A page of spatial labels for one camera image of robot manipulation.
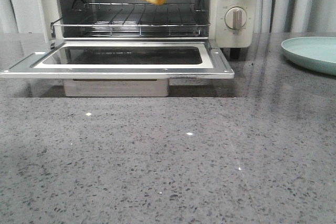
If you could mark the metal wire oven rack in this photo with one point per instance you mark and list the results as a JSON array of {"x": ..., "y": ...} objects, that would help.
[{"x": 133, "y": 20}]

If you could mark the light green plate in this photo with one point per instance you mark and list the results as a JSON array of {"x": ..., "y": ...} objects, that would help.
[{"x": 313, "y": 53}]

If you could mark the lower oven timer knob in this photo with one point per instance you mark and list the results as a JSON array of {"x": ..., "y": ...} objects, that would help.
[{"x": 235, "y": 18}]

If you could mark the oven door with glass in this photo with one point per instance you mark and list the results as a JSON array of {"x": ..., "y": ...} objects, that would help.
[{"x": 123, "y": 60}]

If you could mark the cream toaster oven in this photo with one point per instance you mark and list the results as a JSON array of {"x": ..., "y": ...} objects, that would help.
[{"x": 233, "y": 35}]

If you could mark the metal crumb tray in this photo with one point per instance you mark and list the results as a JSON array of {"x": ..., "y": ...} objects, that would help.
[{"x": 116, "y": 88}]

